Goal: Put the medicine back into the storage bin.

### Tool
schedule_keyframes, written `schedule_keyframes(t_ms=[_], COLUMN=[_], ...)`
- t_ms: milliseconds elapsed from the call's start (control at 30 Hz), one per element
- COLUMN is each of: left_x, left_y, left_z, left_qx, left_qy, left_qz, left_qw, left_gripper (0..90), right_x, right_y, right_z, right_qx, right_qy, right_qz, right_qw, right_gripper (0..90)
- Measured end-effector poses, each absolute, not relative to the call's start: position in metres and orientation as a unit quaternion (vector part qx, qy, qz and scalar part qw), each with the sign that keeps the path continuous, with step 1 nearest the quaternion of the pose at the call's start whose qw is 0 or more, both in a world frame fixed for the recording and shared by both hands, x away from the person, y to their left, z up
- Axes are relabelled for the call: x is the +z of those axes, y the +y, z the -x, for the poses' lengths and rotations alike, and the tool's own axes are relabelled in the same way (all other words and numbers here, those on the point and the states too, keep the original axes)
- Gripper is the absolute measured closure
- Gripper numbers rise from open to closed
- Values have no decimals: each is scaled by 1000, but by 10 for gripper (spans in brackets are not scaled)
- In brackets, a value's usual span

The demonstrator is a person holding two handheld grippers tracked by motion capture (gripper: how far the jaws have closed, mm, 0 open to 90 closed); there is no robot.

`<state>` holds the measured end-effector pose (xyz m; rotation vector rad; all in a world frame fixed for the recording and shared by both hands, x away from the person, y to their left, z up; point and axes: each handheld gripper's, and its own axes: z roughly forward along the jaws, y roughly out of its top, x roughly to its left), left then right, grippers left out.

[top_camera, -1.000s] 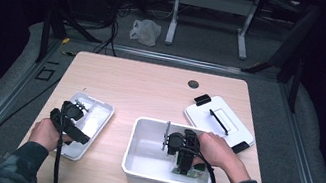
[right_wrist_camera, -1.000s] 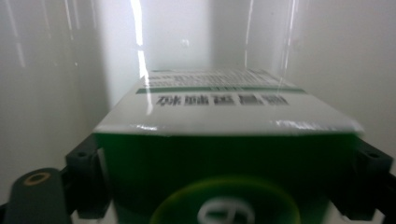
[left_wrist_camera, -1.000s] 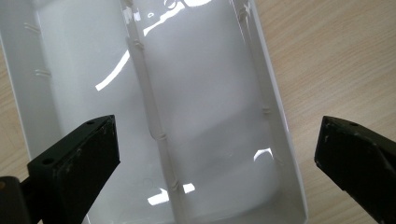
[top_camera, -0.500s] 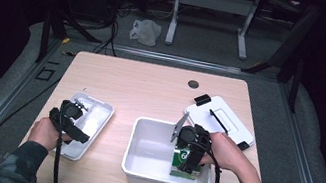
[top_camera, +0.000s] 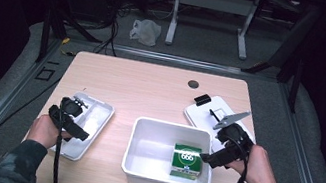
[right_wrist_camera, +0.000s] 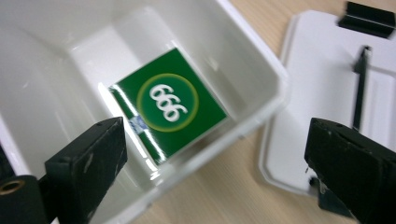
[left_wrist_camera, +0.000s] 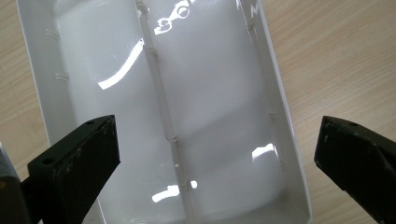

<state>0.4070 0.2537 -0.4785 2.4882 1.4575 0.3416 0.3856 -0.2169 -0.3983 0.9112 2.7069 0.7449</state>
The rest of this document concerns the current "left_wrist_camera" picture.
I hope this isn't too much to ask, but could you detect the white plastic storage box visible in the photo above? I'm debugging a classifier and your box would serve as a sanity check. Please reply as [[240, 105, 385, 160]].
[[15, 0, 314, 224]]

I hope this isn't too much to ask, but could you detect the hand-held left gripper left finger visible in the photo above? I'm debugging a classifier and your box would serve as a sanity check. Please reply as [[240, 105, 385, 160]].
[[27, 114, 121, 224]]

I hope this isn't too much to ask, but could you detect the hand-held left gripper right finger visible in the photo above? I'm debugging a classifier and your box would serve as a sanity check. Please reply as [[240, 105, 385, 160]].
[[313, 115, 396, 224]]

